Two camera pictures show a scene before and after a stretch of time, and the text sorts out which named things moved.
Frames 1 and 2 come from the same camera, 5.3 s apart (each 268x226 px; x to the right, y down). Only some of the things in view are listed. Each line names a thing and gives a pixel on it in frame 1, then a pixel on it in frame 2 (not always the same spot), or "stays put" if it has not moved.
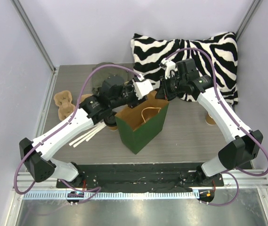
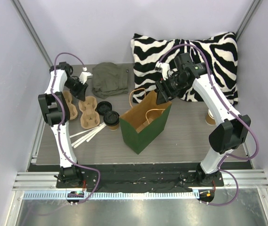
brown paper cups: [209, 120] stays put
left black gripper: [132, 101] → [79, 89]
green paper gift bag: [138, 126] stays put
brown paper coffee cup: [113, 128] stays put
